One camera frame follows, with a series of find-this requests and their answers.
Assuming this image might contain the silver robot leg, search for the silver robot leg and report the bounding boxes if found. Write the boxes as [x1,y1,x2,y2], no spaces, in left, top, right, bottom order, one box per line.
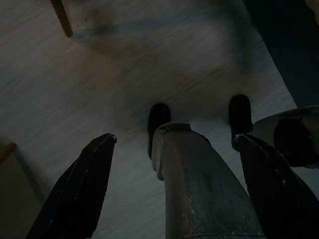
[249,106,319,170]
[149,121,266,239]

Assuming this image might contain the blue-grey bed frame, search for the blue-grey bed frame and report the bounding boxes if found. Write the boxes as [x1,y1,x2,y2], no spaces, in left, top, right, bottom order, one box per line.
[243,0,319,110]

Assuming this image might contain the black robot foot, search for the black robot foot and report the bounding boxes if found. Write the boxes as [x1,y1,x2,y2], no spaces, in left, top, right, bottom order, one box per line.
[228,94,253,151]
[147,102,172,160]

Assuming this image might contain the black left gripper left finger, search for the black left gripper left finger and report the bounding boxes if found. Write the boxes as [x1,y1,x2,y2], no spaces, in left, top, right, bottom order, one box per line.
[26,133,117,239]

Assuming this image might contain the silver robot right leg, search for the silver robot right leg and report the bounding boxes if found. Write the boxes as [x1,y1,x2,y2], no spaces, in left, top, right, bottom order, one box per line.
[249,106,319,170]

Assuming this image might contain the black robot right foot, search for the black robot right foot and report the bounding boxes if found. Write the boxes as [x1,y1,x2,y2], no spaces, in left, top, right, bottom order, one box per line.
[228,94,253,151]

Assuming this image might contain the black robot left foot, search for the black robot left foot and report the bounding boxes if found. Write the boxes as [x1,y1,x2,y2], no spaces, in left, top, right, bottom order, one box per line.
[147,102,172,160]

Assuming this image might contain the silver robot left leg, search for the silver robot left leg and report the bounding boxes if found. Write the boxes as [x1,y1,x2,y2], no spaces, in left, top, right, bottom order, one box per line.
[149,121,266,239]

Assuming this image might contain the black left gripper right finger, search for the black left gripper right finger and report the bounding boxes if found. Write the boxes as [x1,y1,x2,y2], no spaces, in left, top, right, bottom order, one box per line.
[235,133,319,239]

